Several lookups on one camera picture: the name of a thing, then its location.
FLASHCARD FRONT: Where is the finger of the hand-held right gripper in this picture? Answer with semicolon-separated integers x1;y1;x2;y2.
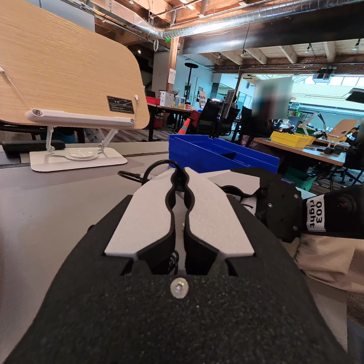
206;169;261;197
241;196;257;217

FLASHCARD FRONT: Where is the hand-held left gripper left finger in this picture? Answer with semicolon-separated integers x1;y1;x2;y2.
104;168;178;276

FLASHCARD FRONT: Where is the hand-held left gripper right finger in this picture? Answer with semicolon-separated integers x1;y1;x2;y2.
183;167;255;276

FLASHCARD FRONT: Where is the grey USB hub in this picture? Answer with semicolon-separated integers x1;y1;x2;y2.
117;160;185;191

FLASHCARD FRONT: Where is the blue plastic bin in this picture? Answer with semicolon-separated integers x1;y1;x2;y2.
168;134;280;174

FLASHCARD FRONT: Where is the grey desk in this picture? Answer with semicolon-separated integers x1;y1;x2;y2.
0;141;349;364

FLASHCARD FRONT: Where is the green plastic bin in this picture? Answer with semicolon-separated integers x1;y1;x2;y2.
284;167;317;191

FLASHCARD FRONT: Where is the wooden table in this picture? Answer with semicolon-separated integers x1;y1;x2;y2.
147;102;199;142
253;137;347;167

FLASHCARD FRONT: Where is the black office chair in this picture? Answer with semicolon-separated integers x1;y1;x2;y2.
196;98;223;137
219;106;242;137

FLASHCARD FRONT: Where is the yellow plastic bin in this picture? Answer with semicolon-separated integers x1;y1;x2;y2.
270;131;317;149

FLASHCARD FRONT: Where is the wooden book stand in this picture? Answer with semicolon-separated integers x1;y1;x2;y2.
326;119;359;150
0;0;150;172

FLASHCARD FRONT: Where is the white cardboard box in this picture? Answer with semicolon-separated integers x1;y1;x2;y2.
159;90;174;108

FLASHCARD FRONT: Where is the black floor lamp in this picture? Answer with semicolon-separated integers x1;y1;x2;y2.
184;61;200;100

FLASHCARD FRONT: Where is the ceiling projector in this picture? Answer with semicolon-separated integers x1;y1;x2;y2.
312;67;332;83

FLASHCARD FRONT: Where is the black case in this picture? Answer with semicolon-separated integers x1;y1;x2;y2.
1;139;66;156

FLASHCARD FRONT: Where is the silver air duct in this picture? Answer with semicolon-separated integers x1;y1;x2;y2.
85;0;323;41

